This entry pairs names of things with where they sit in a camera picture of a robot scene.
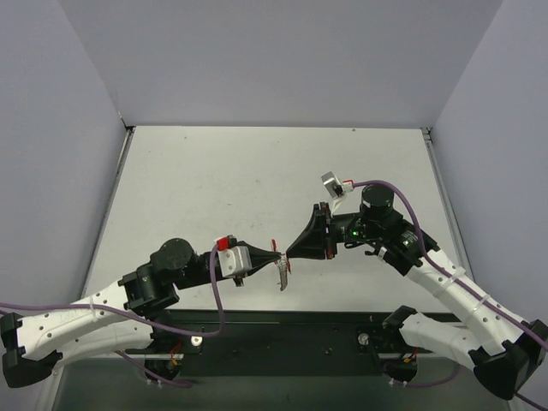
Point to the red handled metal keyring holder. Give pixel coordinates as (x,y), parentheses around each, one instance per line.
(283,274)

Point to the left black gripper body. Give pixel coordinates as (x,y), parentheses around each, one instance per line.
(239,280)

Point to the aluminium frame rail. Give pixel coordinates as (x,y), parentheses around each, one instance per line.
(456,236)

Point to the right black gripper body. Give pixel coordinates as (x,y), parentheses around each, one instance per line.
(324,231)

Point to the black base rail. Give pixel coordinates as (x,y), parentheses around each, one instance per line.
(281,344)

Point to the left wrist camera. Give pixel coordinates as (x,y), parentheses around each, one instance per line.
(225,255)

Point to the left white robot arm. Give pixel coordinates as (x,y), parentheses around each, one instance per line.
(127,314)

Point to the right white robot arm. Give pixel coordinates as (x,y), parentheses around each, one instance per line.
(501,348)

